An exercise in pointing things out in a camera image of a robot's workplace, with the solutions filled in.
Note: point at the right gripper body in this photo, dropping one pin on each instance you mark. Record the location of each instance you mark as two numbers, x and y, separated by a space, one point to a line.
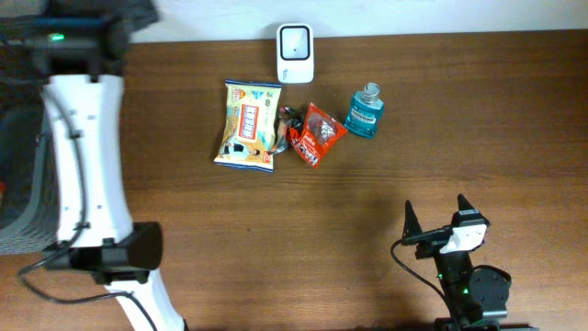
428 249

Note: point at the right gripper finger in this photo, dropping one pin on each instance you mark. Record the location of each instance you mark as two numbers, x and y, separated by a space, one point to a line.
464 205
411 224

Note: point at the blue mouthwash bottle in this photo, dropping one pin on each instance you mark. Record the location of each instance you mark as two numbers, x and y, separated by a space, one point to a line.
366 109

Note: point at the red snack packet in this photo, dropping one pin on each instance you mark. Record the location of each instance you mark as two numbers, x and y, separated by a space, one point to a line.
319 133

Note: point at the dark crinkled wrapper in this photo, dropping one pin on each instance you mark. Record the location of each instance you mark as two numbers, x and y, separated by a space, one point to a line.
287 118

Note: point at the yellow snack bag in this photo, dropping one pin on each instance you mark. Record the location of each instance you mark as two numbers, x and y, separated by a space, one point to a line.
249 132

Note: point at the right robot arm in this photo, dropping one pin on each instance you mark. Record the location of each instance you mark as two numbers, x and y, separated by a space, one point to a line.
475 296

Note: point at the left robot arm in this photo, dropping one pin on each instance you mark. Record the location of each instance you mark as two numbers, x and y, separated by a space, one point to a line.
79 56

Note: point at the white barcode scanner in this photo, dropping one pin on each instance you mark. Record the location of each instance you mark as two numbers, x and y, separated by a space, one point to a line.
295 53

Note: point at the grey plastic basket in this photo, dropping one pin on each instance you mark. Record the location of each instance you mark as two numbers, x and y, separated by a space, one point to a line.
29 189

